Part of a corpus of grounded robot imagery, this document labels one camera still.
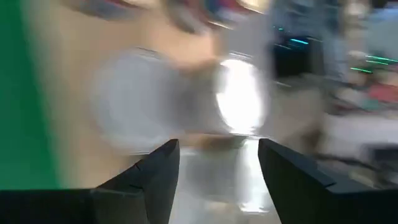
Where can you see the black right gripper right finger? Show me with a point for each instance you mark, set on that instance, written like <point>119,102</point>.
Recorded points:
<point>326,205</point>

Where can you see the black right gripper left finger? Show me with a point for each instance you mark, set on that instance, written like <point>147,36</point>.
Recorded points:
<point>93,205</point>

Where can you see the green label tuna can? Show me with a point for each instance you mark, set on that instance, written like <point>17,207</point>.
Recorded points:
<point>140,99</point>

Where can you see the wooden shelf with black legs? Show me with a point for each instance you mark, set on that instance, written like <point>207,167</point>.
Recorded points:
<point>77,77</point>

